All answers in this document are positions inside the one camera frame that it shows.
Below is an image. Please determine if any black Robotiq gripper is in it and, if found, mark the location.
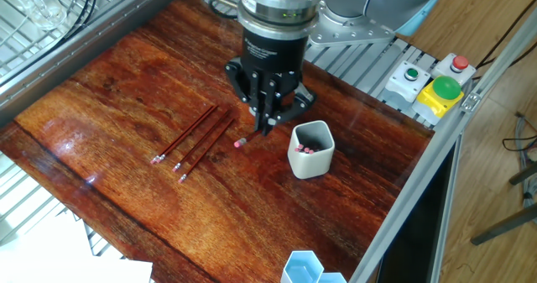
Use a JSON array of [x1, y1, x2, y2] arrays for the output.
[[224, 27, 316, 137]]

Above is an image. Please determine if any white square ceramic pen holder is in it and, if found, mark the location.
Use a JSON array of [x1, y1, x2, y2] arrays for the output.
[[287, 120, 336, 181]]

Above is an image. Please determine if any light blue hexagonal pen holder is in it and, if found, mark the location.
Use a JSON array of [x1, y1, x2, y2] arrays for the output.
[[279, 250, 348, 283]]

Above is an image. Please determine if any silver wrist sensor flange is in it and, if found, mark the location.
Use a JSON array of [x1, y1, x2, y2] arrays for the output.
[[237, 0, 327, 41]]

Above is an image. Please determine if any grey box small green button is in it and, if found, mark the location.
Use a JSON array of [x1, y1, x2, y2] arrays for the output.
[[382, 60, 432, 110]]

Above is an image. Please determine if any red-brown wooden board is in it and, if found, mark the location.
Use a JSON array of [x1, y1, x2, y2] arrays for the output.
[[0, 0, 435, 283]]

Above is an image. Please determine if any yellow box big green button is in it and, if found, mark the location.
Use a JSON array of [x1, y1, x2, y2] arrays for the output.
[[412, 76, 466, 126]]

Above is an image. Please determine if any grey box red button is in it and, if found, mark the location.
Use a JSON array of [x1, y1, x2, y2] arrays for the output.
[[430, 52, 477, 87]]

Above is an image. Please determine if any clear plastic jar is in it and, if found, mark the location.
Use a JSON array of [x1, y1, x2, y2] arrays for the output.
[[0, 0, 70, 31]]

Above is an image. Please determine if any dark furniture leg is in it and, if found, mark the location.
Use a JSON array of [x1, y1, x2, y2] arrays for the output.
[[469, 202, 537, 246], [508, 161, 537, 186]]

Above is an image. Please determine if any white paper sheet stack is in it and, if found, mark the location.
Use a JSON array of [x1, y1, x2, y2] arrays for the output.
[[0, 207, 154, 283]]

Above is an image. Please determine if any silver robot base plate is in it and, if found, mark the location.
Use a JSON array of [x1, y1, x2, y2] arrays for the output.
[[309, 1, 398, 48]]

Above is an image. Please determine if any grey floor cable bundle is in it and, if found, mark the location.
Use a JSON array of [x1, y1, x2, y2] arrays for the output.
[[501, 113, 537, 200]]

